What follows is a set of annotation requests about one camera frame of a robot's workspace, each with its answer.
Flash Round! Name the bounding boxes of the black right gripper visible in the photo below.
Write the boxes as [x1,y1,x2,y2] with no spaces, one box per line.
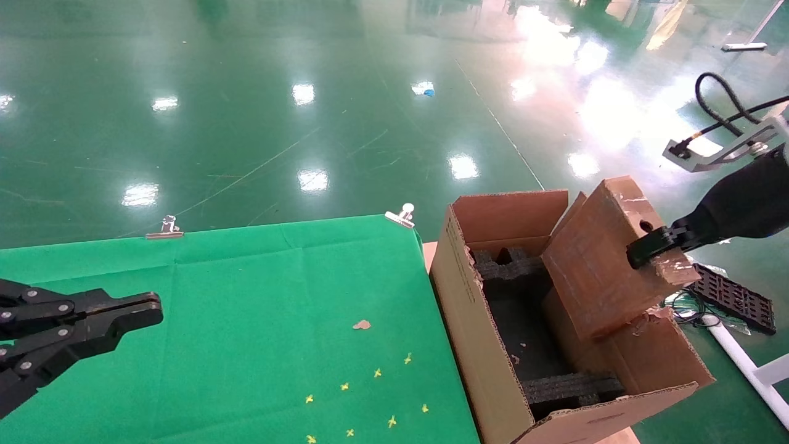
[626,143,789,269]

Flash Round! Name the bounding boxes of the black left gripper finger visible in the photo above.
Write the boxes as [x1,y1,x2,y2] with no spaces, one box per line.
[0,301,165,421]
[0,279,162,341]

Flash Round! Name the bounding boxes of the small worn cardboard box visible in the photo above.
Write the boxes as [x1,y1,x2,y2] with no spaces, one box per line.
[541,175,703,342]

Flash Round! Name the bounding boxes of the large open cardboard carton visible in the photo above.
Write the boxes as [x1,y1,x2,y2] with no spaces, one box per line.
[429,189,717,444]

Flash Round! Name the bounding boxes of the silver metal binder clip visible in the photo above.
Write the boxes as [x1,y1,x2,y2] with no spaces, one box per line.
[385,203,415,229]
[145,215,185,241]

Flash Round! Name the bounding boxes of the black plastic grid tray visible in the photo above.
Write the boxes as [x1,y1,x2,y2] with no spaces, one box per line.
[686,263,777,336]

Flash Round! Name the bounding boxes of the green tablecloth with yellow marks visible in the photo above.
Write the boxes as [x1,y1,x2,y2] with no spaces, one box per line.
[0,214,481,444]

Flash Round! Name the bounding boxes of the black foam bottom pad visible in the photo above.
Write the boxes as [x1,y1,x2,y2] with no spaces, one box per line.
[484,274,577,386]

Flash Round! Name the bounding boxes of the white stand with pole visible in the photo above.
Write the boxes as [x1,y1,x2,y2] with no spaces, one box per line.
[720,0,789,53]

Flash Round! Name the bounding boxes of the thin loose floor wires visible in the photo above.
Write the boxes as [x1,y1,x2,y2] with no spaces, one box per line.
[668,290,711,329]

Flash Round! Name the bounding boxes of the grey metal camera bracket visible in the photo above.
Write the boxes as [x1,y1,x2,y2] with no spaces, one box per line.
[662,115,789,173]

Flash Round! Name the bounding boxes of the thick black braided cable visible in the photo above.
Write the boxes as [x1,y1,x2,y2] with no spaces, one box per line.
[671,72,789,156]

